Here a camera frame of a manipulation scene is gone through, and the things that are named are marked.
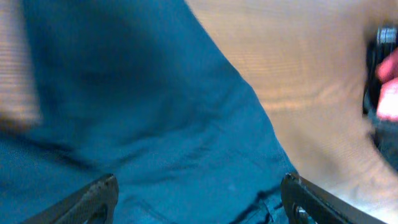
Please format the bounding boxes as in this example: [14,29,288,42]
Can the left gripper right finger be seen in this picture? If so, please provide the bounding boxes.
[280,173,384,224]

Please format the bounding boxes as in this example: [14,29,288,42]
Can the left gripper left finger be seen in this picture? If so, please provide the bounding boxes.
[22,174,119,224]

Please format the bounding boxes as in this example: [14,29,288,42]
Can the navy blue shorts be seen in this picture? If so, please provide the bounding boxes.
[1,0,294,223]

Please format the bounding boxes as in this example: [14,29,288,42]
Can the red t-shirt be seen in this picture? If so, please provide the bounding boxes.
[376,49,398,121]

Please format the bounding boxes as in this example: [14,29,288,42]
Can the black garment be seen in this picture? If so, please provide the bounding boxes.
[363,25,397,170]

